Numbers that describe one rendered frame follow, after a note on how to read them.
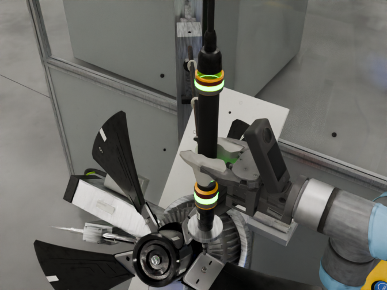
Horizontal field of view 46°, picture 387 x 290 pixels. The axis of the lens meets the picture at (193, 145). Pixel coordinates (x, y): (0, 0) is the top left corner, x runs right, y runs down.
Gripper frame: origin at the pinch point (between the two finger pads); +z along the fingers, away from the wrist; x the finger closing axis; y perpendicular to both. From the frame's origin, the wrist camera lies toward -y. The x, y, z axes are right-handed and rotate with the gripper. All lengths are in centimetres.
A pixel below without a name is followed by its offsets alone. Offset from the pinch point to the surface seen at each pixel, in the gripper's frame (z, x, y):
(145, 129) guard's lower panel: 67, 70, 74
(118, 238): 24, 2, 45
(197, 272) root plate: -1.9, -1.0, 36.0
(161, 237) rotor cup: 6.7, -2.1, 28.4
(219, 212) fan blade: -2.9, 5.9, 21.8
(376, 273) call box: -37, 29, 48
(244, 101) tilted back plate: 9.6, 42.1, 20.0
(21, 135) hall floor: 203, 96, 156
